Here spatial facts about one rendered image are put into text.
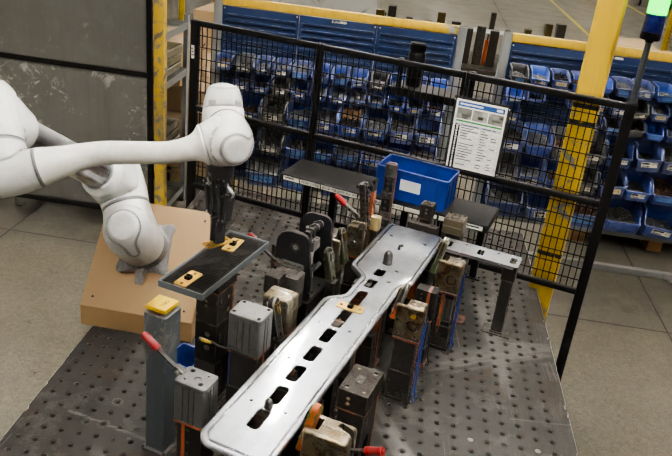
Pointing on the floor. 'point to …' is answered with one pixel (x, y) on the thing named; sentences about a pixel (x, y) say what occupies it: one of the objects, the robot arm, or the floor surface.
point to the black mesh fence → (412, 143)
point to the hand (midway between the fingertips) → (217, 229)
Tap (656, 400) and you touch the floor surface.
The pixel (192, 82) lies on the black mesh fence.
